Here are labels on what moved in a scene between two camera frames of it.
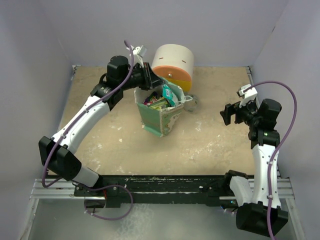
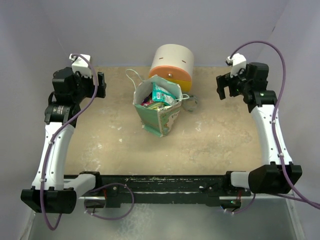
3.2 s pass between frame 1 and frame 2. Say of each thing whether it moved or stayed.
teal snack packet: moved
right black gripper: moved
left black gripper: moved
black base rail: stayed
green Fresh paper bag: stayed
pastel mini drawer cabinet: stayed
